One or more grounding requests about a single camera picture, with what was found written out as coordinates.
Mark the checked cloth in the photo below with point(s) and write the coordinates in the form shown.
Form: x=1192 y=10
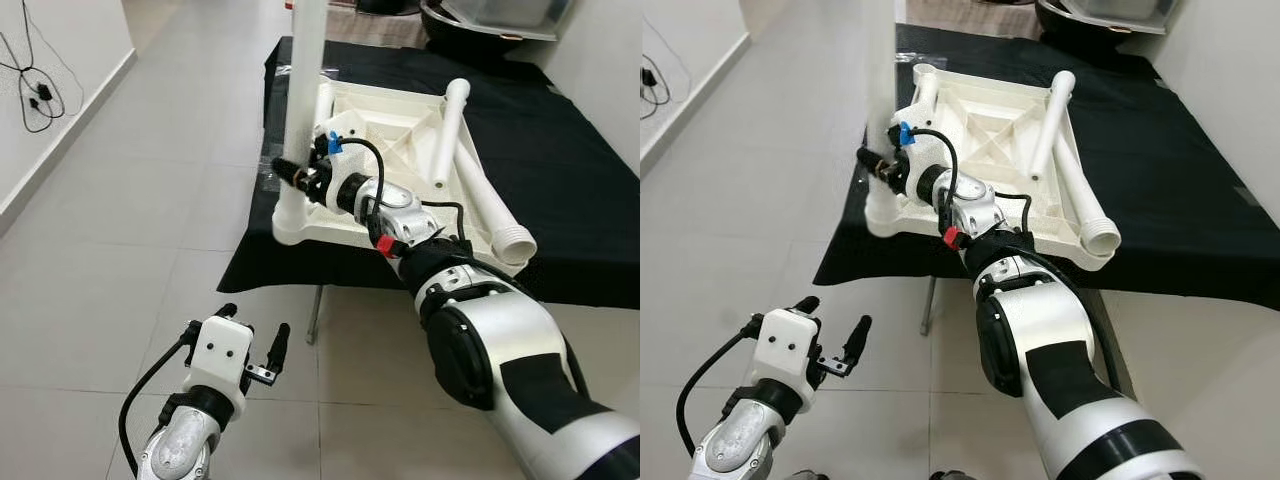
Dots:
x=970 y=12
x=380 y=30

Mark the white plastic table top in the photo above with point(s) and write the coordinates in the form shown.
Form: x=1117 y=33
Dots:
x=1000 y=130
x=420 y=120

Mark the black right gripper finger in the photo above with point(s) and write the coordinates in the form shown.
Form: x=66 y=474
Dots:
x=870 y=162
x=286 y=172

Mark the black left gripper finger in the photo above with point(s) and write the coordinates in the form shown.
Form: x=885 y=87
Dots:
x=806 y=305
x=278 y=347
x=226 y=311
x=858 y=340

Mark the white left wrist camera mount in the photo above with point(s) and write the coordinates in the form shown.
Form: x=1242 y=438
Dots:
x=785 y=345
x=218 y=355

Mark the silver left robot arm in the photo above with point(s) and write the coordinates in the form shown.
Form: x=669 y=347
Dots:
x=740 y=450
x=185 y=450

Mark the metal table leg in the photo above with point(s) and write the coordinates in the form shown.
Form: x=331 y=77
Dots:
x=314 y=315
x=929 y=305

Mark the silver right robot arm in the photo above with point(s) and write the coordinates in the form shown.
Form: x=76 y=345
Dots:
x=1060 y=350
x=500 y=340

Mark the metal basin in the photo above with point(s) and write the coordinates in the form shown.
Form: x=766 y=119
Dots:
x=1070 y=30
x=450 y=38

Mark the black tablecloth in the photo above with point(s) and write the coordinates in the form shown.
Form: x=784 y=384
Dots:
x=1200 y=150
x=580 y=200

